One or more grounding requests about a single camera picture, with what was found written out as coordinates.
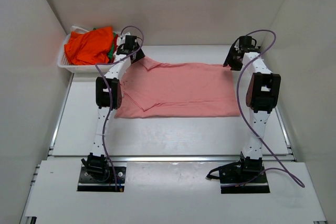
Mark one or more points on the orange t shirt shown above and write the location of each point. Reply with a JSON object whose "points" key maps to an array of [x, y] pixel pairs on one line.
{"points": [[89, 48]]}

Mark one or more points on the white garment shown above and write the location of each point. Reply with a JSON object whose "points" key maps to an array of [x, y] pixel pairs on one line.
{"points": [[78, 29]]}

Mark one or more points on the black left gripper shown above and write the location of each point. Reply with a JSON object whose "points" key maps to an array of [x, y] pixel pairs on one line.
{"points": [[139, 56]]}

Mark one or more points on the red garment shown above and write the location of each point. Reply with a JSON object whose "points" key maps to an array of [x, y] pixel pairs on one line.
{"points": [[114, 47]]}

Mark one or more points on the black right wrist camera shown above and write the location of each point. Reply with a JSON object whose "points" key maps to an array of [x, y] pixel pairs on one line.
{"points": [[247, 43]]}

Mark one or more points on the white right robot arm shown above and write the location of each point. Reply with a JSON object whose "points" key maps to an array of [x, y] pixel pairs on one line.
{"points": [[261, 98]]}

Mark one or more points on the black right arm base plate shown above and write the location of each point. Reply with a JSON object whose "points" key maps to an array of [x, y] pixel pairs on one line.
{"points": [[234, 178]]}

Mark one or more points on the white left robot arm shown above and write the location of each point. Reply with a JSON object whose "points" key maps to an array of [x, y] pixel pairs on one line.
{"points": [[98, 163]]}

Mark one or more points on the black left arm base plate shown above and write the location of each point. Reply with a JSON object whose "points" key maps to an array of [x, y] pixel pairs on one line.
{"points": [[88, 183]]}

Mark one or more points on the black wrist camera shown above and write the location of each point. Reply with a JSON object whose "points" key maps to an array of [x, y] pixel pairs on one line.
{"points": [[130, 43], [247, 43]]}

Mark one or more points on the white plastic basket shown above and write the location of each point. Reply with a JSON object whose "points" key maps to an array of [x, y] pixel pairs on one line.
{"points": [[63, 62]]}

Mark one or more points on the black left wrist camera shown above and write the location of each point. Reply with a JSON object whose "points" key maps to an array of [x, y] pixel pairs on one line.
{"points": [[130, 43]]}

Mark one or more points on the pink t shirt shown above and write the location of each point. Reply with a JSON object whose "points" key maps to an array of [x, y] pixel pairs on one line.
{"points": [[197, 90]]}

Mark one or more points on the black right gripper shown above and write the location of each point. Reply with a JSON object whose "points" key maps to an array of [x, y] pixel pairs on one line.
{"points": [[229, 62]]}

